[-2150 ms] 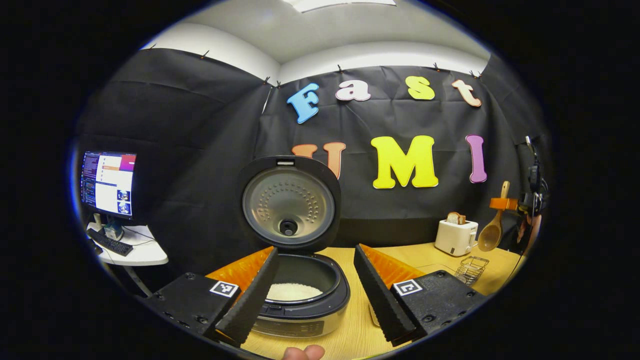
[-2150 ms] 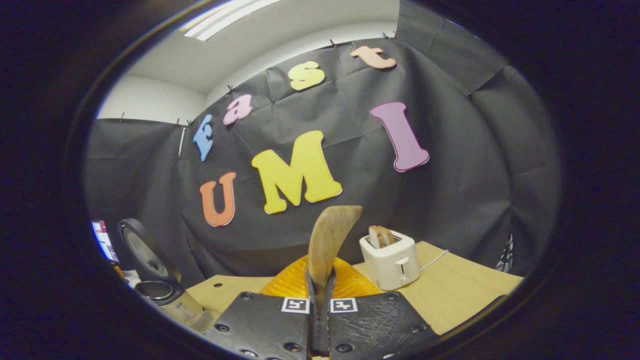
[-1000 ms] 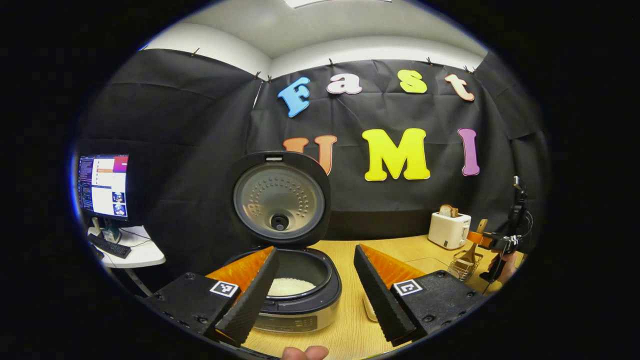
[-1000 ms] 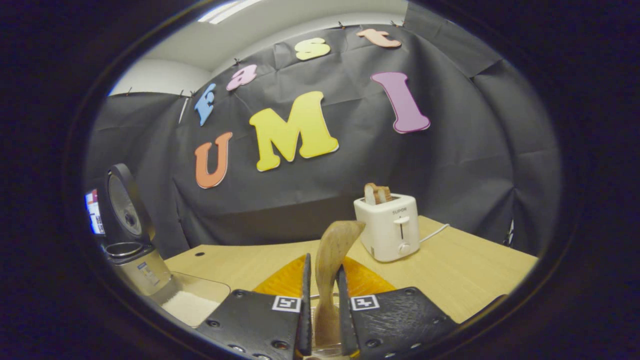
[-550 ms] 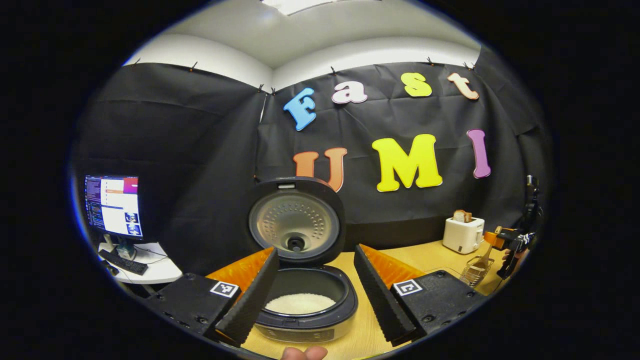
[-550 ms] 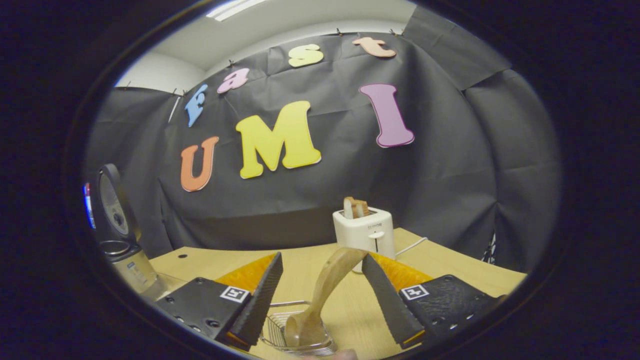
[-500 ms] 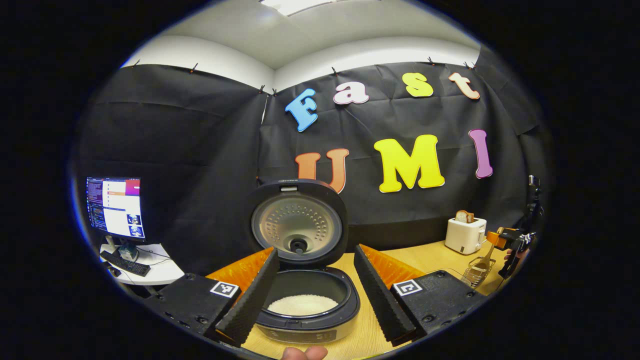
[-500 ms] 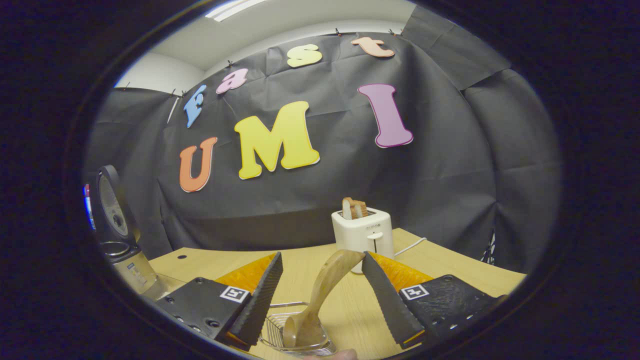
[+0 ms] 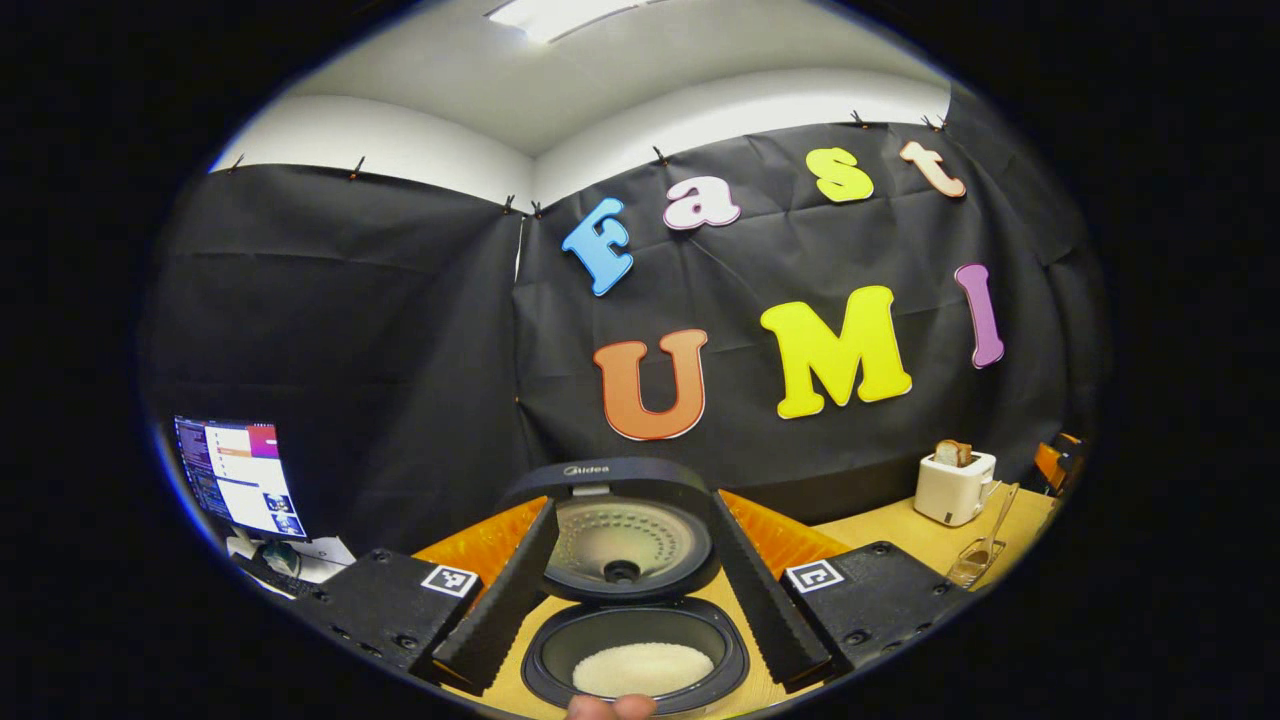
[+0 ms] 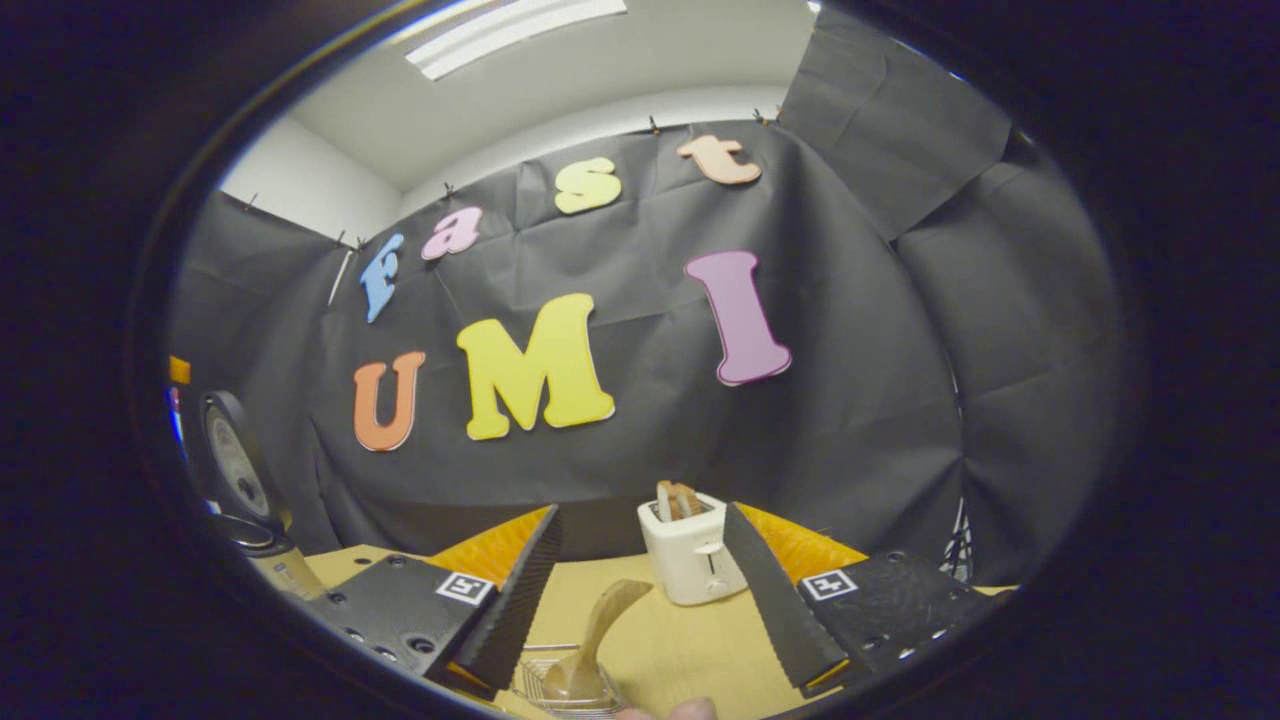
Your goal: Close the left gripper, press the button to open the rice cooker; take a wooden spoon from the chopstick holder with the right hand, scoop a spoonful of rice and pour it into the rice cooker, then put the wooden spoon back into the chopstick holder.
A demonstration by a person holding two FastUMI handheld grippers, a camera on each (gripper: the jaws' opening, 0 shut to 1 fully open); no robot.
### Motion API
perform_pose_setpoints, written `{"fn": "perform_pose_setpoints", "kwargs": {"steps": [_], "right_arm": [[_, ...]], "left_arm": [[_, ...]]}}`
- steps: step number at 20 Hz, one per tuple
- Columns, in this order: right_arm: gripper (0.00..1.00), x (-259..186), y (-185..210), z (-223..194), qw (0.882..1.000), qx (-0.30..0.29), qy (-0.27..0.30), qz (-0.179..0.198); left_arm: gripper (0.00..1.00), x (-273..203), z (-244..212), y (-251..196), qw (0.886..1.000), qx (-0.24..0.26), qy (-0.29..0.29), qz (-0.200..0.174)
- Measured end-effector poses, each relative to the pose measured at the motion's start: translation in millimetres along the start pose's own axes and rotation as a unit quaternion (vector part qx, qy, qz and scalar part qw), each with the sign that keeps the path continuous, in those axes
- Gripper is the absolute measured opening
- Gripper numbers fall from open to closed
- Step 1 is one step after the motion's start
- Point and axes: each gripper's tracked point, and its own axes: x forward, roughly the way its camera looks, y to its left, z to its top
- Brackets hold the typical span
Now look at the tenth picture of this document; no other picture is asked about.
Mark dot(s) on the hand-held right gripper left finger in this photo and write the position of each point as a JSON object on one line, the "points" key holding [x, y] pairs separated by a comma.
{"points": [[520, 600]]}

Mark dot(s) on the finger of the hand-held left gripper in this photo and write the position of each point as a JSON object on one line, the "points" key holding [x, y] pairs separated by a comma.
{"points": [[179, 370]]}

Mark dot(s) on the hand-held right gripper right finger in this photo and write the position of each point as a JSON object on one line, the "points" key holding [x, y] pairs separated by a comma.
{"points": [[775, 600]]}

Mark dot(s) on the wooden spoon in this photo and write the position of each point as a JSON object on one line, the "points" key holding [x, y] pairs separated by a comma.
{"points": [[600, 625]]}

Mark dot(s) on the black silver rice cooker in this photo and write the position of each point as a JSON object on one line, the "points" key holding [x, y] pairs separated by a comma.
{"points": [[235, 460]]}

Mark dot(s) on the white toaster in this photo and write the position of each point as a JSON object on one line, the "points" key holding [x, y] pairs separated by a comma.
{"points": [[685, 560]]}

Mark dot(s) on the toasted bread slice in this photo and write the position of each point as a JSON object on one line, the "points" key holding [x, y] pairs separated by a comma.
{"points": [[680, 500]]}

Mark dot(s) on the black backdrop cloth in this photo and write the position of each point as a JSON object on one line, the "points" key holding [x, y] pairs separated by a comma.
{"points": [[850, 400]]}

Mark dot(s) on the large ceiling light panel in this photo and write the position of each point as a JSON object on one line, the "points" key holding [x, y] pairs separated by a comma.
{"points": [[510, 35]]}

